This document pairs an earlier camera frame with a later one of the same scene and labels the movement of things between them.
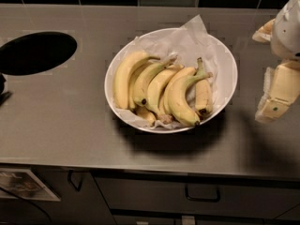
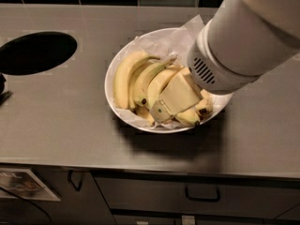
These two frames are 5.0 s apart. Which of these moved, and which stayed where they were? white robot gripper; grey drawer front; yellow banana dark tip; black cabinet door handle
Moved: white robot gripper
Stayed: grey drawer front; yellow banana dark tip; black cabinet door handle
